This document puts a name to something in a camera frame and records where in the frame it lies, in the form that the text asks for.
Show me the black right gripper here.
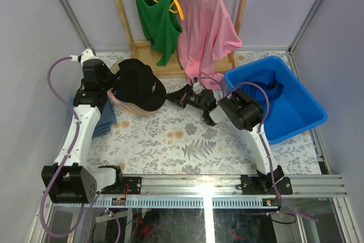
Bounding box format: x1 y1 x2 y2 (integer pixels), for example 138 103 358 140
165 85 207 113

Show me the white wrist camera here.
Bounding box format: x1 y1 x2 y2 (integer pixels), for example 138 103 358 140
191 77 204 92
70 48 97 65

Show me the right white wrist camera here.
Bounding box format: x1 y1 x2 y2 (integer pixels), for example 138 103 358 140
191 77 204 92

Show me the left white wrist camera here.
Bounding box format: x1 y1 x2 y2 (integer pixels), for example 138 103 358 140
70 48 97 65

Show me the green tank top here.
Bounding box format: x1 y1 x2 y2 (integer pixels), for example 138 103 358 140
135 0 183 66

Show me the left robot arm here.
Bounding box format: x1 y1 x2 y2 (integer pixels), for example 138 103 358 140
42 56 125 204

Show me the pink cap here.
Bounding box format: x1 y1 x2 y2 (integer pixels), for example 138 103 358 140
107 89 127 109

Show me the aluminium mounting rail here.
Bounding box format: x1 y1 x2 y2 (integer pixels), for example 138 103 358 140
51 173 349 208

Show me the wooden hat stand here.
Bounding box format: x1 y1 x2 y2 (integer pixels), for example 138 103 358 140
121 106 156 116

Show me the wooden clothes rack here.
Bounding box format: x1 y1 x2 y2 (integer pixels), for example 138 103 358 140
115 0 247 78

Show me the blue plastic bin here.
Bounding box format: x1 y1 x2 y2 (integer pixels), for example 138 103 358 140
225 56 327 145

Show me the black sport cap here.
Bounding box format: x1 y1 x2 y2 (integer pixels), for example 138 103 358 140
111 59 167 112

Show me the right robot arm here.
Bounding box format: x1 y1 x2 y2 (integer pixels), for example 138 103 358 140
166 84 285 195

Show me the purple cap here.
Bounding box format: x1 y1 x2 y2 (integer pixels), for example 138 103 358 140
125 102 139 109

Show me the beige sport cap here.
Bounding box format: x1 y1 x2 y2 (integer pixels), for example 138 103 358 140
110 62 120 75

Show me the folded blue cloth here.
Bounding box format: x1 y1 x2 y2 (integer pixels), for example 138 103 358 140
92 100 117 139

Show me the pink t-shirt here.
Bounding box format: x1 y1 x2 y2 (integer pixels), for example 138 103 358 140
177 0 242 90

